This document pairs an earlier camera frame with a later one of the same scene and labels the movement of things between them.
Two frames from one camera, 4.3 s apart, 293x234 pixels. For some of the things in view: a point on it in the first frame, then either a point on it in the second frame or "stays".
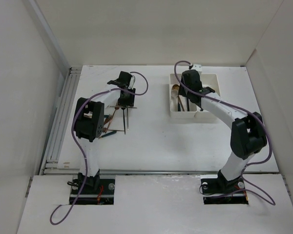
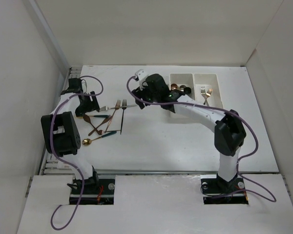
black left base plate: x=89 y=196 stays
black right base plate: x=211 y=185 stays
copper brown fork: x=107 y=119 stays
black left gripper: x=129 y=103 -> x=92 y=106
